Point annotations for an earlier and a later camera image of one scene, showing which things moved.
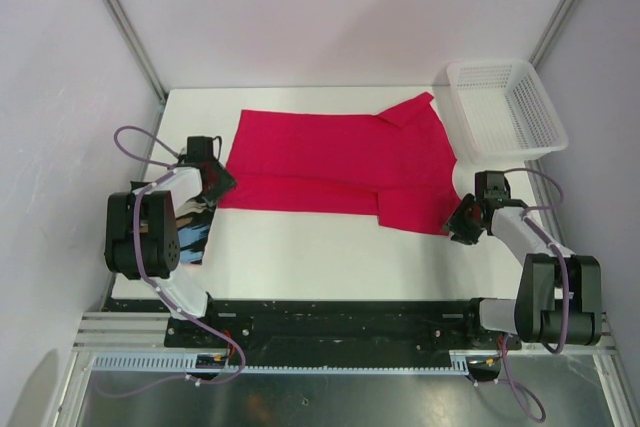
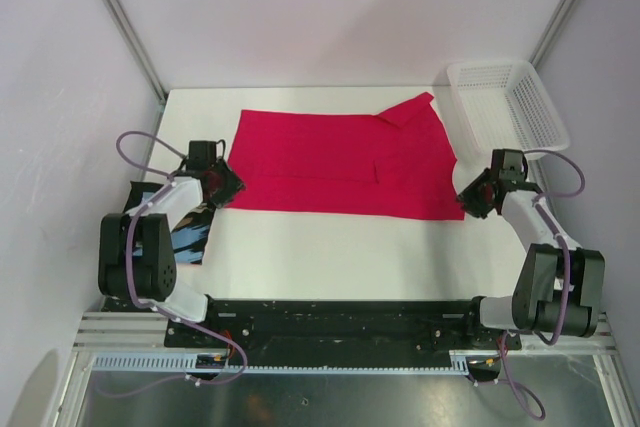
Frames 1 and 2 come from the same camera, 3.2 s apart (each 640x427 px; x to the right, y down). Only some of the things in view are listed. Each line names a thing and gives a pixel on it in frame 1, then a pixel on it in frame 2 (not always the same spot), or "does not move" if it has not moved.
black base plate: (342, 324) does not move
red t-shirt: (398, 163) does not move
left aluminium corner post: (123, 17) does not move
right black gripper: (454, 222) → (467, 196)
